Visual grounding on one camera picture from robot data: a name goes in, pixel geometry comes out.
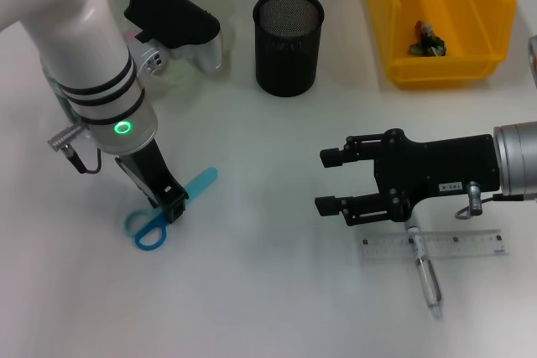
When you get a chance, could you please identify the right gripper cable with connector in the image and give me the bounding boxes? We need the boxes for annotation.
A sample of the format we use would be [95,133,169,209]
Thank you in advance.
[456,180,537,221]

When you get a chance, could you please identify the left gripper cable with connector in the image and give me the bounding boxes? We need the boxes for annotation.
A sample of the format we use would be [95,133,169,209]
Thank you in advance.
[49,125,104,175]

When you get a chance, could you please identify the blue scissors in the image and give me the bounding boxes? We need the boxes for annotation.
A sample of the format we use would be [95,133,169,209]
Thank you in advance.
[123,166,219,252]

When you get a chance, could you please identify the clear plastic ruler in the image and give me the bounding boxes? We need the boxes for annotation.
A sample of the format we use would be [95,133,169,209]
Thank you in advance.
[361,228,511,259]

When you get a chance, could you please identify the gripper cable with connector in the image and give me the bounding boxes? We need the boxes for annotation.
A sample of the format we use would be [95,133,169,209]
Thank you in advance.
[49,125,104,175]
[456,180,537,221]

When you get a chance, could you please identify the clear grey pen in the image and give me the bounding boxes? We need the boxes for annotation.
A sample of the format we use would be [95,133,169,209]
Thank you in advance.
[405,223,445,320]

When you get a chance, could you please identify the pale green wavy fruit bowl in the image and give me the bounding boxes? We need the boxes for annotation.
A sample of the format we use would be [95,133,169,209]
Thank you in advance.
[100,0,236,91]

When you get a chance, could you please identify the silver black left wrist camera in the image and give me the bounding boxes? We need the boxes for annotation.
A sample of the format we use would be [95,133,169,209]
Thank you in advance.
[123,0,223,77]

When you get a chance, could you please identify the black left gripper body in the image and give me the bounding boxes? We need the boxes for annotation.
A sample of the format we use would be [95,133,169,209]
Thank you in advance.
[114,138,186,208]

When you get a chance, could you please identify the green plastic wrapper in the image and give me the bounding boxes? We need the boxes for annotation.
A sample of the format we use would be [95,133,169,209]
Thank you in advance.
[405,20,448,58]

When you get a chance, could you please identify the black mesh pen holder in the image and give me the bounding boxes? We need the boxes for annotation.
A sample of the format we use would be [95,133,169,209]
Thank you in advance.
[252,0,326,97]

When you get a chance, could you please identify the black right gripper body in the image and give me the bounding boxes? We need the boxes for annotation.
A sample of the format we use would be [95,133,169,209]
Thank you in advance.
[373,127,503,223]

